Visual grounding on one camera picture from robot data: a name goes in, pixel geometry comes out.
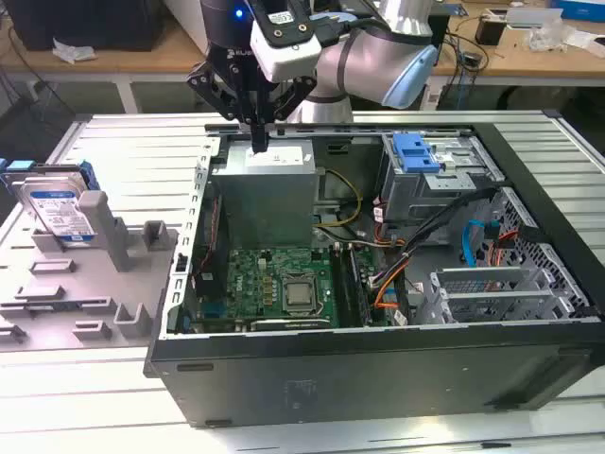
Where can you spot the large black computer tower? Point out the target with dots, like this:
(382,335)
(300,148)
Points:
(94,23)

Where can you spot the hard disk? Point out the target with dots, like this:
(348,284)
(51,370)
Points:
(57,213)

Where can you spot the CPU socket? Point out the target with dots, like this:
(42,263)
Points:
(302,310)

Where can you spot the metal drive cage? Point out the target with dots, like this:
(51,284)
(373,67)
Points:
(425,189)

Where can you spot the long wooden desk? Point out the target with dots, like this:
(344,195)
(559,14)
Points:
(142,59)

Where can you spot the small black adapter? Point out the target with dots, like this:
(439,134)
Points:
(471,59)

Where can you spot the grey power supply unit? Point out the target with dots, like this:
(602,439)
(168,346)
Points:
(264,208)

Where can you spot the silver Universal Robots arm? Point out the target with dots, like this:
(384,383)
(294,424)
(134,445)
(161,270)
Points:
(359,52)

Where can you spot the black RAM slot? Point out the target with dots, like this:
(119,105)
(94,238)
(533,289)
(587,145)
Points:
(357,288)
(338,284)

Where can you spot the blue cardboard box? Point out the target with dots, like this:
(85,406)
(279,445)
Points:
(581,9)

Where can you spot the black case fan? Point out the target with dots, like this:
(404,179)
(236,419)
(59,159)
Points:
(208,284)

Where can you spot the green motherboard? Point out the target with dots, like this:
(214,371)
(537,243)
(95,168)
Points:
(250,284)

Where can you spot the RAM stick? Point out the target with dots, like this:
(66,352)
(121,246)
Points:
(45,308)

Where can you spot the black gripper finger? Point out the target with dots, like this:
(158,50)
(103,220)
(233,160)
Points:
(212,82)
(295,94)

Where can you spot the empty blue disk carrier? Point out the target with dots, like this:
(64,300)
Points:
(416,156)

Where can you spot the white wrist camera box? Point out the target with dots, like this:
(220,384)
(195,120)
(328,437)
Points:
(288,59)

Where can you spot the crumpled white wrapper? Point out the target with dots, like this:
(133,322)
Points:
(71,52)

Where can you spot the grey parts rack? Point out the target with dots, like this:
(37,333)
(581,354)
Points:
(94,293)

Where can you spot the black graphics card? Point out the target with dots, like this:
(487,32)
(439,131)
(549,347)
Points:
(293,325)

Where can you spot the black open PC case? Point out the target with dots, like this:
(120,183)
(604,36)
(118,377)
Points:
(378,378)

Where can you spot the small black box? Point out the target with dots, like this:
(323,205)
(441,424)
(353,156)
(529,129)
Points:
(489,30)

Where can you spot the white grey carton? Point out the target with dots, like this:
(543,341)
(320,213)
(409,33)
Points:
(534,19)

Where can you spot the metal disk bay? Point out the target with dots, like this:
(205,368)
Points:
(496,302)

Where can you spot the black desktop box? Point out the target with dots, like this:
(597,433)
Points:
(439,30)

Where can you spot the clear plastic bag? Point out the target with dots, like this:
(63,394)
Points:
(548,38)

